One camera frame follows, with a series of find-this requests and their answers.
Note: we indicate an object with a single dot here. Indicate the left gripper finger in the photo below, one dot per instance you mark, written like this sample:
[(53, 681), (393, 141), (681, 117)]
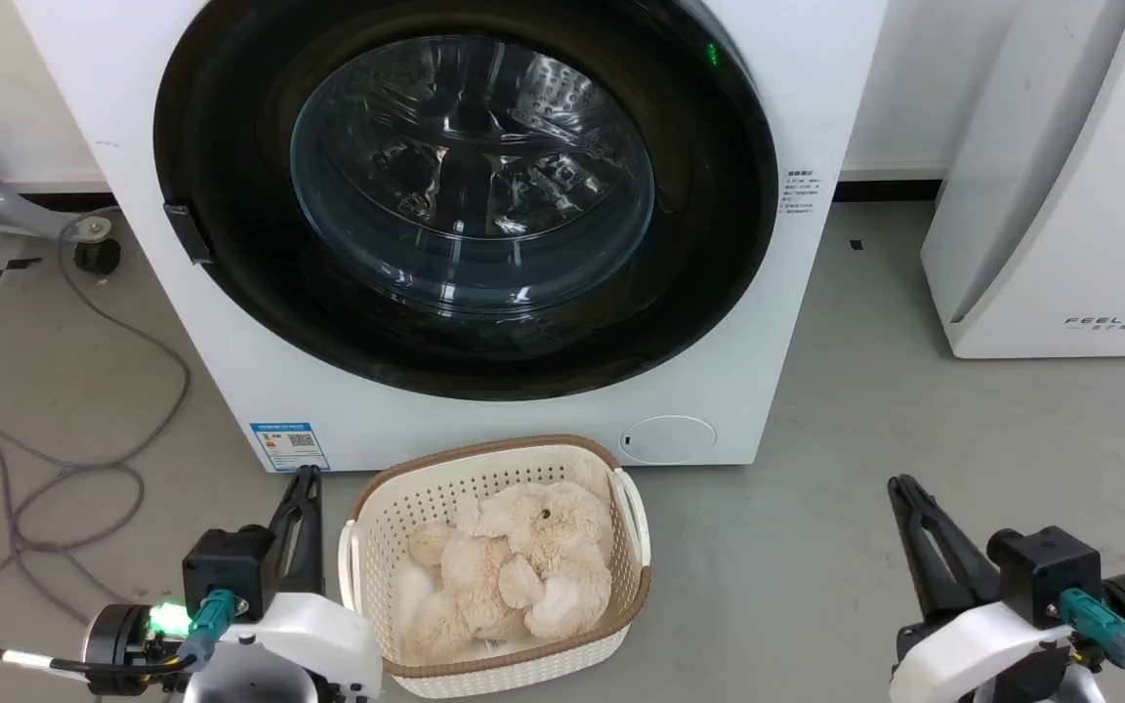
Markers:
[(312, 547), (281, 547)]

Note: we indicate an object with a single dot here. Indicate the black round washer door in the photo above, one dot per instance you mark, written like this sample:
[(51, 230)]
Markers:
[(230, 293)]

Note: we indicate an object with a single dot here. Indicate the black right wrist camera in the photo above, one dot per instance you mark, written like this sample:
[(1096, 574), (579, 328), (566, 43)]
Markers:
[(1046, 571)]

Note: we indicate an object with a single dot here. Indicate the white front-load washing machine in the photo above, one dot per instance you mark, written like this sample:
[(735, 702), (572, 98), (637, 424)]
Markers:
[(797, 342)]

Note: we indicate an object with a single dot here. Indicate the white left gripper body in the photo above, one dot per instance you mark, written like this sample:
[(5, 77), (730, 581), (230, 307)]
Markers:
[(318, 649)]

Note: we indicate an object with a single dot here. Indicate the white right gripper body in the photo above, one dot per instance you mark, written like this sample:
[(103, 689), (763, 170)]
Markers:
[(973, 654)]

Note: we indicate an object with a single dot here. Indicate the black caster wheel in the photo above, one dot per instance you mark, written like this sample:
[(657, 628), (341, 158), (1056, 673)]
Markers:
[(97, 256)]

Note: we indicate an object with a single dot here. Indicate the blue energy label sticker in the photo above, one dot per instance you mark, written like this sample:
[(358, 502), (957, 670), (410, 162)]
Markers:
[(289, 447)]

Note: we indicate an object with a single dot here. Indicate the round white filter cover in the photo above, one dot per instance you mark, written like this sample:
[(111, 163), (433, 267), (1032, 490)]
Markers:
[(668, 439)]

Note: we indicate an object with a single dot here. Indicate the small printed text sticker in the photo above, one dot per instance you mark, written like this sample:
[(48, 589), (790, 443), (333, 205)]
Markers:
[(803, 191)]

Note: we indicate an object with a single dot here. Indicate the cream perforated laundry basket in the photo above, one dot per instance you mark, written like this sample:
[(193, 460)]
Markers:
[(396, 508)]

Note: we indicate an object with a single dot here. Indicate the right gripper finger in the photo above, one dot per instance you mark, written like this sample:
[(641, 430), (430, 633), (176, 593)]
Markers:
[(968, 571), (919, 561)]

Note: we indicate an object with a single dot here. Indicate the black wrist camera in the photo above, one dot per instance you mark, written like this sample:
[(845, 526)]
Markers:
[(1046, 571), (226, 566)]

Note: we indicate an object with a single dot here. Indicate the white Feelbird appliance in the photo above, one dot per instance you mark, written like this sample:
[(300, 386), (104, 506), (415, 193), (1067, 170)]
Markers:
[(1041, 195)]

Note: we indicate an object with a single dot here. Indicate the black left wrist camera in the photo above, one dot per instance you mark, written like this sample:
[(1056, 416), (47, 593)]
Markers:
[(226, 566)]

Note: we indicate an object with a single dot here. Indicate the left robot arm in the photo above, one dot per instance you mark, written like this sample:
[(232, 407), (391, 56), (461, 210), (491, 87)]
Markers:
[(113, 649)]

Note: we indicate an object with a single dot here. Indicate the beige plush toy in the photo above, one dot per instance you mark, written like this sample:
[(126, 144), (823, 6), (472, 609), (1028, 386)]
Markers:
[(543, 566)]

